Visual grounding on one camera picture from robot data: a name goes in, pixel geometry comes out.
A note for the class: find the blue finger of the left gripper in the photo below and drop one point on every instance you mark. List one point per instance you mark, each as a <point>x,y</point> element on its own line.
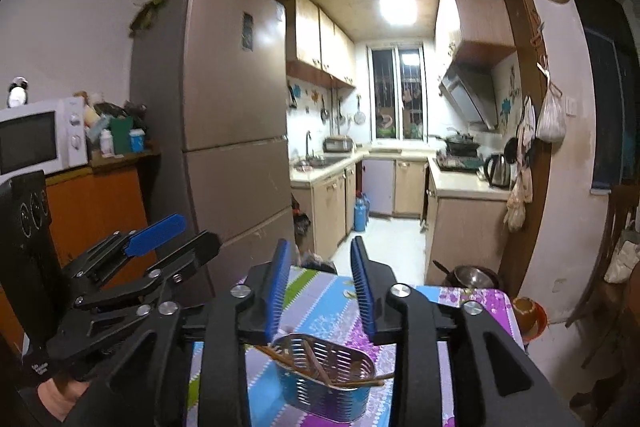
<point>156,235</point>
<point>186,260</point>

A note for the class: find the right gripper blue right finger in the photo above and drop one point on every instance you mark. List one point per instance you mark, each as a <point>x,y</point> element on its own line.
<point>360,264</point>

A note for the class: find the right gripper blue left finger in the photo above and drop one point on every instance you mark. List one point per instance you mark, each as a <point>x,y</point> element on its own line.
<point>275,287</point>

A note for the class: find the wooden chopstick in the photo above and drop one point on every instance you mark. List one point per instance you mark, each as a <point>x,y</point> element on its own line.
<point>315,366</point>
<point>280,357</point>

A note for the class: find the kitchen window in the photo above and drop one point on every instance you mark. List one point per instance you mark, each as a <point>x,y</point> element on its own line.
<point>398,92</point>

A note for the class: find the person's left hand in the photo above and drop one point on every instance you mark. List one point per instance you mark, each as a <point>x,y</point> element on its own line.
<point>60,394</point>

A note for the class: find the floral striped tablecloth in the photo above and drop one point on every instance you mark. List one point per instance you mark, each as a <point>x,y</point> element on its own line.
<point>324,306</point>

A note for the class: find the blue water bottle on floor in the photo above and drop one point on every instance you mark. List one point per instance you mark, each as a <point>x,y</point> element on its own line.
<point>361,213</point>

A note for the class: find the orange wooden cabinet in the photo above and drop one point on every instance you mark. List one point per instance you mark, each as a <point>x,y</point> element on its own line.
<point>64,215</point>

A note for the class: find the blue perforated utensil holder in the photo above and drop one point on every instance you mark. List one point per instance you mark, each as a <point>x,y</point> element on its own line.
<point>303,389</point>

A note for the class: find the white medicine bottle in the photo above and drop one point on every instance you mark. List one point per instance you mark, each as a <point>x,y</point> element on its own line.
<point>107,143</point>

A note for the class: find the chopstick standing in holder left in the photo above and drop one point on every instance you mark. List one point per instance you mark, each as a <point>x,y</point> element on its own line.
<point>376,381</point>

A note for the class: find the green box on cabinet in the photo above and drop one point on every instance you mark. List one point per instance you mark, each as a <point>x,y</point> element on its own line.
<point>120,128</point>

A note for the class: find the white microwave oven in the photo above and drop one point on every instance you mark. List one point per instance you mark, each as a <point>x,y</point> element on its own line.
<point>46,136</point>

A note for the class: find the black wok on stove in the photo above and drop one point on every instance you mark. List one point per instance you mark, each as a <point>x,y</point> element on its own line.
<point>458,144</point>

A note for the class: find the steel electric kettle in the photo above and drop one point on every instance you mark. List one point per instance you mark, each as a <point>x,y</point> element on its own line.
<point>497,171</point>

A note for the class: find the grey three-door refrigerator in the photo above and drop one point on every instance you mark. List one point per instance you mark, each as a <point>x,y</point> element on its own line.
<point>211,76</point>

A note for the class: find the penguin figurine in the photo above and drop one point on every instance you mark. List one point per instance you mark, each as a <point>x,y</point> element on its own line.
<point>17,92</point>

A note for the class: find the steel range hood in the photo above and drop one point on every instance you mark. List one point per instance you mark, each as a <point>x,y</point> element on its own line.
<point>471,92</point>

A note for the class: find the white hanging plastic bag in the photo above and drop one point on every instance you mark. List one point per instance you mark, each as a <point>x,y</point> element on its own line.
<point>551,124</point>

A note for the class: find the dark wooden chair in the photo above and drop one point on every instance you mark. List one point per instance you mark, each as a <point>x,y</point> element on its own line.
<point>599,295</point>

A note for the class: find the ceiling lamp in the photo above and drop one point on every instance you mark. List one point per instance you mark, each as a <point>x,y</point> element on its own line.
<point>399,13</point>

